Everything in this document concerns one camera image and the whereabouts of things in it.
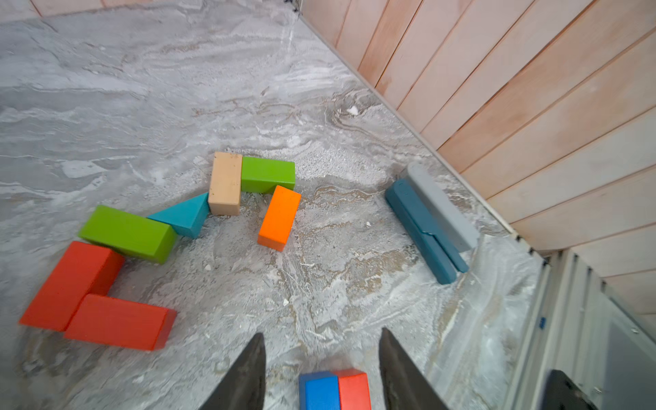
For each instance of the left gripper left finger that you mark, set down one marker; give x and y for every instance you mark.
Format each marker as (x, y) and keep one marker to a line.
(244, 385)

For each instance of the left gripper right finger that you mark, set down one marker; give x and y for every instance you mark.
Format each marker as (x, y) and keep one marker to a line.
(404, 386)

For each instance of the red block pair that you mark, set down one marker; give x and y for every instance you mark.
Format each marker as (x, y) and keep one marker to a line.
(84, 269)
(116, 322)

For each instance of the orange block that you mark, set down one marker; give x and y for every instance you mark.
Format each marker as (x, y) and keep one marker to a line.
(278, 222)

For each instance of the green block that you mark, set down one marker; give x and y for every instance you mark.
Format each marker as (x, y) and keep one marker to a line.
(261, 175)
(129, 234)

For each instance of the natural wood block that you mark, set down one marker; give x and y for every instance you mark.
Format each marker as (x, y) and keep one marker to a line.
(224, 194)

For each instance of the blue cube block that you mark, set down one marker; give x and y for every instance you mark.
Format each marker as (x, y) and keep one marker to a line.
(319, 391)

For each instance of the teal stapler tool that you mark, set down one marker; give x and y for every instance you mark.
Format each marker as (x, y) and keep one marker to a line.
(441, 256)

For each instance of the teal triangle block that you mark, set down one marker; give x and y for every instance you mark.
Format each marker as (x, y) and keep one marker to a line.
(185, 218)

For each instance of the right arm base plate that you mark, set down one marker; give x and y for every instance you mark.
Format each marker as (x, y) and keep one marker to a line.
(562, 394)

